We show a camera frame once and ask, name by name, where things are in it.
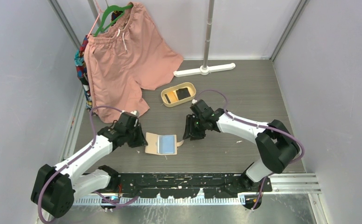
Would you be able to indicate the beige leather card holder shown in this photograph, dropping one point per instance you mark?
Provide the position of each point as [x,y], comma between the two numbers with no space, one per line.
[162,144]

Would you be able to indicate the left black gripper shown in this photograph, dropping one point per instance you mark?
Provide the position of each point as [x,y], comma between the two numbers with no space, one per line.
[141,141]

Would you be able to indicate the black card in tray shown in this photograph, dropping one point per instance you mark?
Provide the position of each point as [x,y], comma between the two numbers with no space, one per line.
[182,93]

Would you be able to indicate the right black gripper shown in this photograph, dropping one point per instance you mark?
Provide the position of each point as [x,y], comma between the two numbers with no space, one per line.
[196,135]

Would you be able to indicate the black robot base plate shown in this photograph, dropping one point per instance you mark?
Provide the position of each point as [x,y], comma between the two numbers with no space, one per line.
[185,185]

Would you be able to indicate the green clothes hanger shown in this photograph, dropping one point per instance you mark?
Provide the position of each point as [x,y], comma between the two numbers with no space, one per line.
[108,13]

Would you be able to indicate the gold card with black stripe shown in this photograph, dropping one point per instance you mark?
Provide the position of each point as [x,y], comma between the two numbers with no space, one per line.
[171,97]

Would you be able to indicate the colourful patterned garment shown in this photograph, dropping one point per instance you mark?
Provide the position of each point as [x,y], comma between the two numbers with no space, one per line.
[82,72]

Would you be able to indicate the grey metal rack pole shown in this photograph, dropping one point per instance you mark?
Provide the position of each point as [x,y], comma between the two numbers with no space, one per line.
[208,34]

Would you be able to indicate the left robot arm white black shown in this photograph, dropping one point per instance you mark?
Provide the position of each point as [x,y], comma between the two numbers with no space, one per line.
[57,187]

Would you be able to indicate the beige oval tray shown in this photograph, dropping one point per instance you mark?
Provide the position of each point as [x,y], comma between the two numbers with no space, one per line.
[189,85]

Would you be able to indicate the white rack stand base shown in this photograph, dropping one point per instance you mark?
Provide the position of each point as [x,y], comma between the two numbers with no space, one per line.
[204,70]

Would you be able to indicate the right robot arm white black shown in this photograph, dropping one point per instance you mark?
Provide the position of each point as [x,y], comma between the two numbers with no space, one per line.
[276,146]

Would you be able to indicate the pink shorts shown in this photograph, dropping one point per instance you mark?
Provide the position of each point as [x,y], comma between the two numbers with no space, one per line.
[130,57]

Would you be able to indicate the pink clothes hanger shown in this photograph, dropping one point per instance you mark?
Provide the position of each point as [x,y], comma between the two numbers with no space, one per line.
[96,11]

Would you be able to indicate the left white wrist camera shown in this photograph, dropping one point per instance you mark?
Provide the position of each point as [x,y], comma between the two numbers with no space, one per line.
[134,114]

